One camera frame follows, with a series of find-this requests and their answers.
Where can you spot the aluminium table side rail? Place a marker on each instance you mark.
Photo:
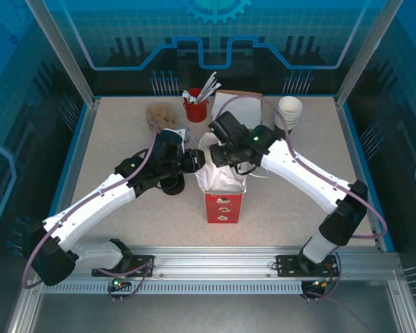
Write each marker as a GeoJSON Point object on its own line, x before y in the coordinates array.
{"type": "Point", "coordinates": [79, 166]}

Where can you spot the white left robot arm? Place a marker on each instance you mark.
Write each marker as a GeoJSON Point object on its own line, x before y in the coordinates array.
{"type": "Point", "coordinates": [93, 204]}

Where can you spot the black plastic cup lid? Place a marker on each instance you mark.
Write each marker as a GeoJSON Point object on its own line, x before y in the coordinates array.
{"type": "Point", "coordinates": [173, 193]}
{"type": "Point", "coordinates": [173, 185]}

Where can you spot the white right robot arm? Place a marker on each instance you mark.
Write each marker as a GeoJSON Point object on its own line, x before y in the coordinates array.
{"type": "Point", "coordinates": [308, 173]}

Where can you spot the apple print paper bag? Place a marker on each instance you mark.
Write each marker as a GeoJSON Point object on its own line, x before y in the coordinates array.
{"type": "Point", "coordinates": [223, 208]}

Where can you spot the paper wrapped straw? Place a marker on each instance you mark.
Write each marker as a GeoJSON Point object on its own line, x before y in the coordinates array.
{"type": "Point", "coordinates": [208, 83]}
{"type": "Point", "coordinates": [188, 96]}
{"type": "Point", "coordinates": [214, 92]}
{"type": "Point", "coordinates": [211, 89]}

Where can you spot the aluminium mounting rail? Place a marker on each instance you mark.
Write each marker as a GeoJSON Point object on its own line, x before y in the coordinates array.
{"type": "Point", "coordinates": [215, 263]}

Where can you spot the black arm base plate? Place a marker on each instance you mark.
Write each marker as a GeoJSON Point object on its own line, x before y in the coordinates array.
{"type": "Point", "coordinates": [144, 259]}
{"type": "Point", "coordinates": [287, 265]}

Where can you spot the metal lower shelf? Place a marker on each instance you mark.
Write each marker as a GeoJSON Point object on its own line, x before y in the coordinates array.
{"type": "Point", "coordinates": [208, 315]}

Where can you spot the aluminium frame post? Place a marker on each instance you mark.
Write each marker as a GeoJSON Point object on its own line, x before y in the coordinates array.
{"type": "Point", "coordinates": [358, 52]}
{"type": "Point", "coordinates": [67, 52]}

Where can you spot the red plastic straw holder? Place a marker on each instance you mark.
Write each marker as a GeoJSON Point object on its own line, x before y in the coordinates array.
{"type": "Point", "coordinates": [196, 111]}

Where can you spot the brown pulp cup carrier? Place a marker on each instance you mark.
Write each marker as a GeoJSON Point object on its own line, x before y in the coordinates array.
{"type": "Point", "coordinates": [159, 114]}

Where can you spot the white napkins in cardboard box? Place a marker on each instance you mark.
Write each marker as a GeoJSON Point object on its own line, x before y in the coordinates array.
{"type": "Point", "coordinates": [242, 92]}

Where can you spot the small LED circuit board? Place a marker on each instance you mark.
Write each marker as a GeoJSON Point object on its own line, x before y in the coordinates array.
{"type": "Point", "coordinates": [118, 283]}
{"type": "Point", "coordinates": [319, 284]}

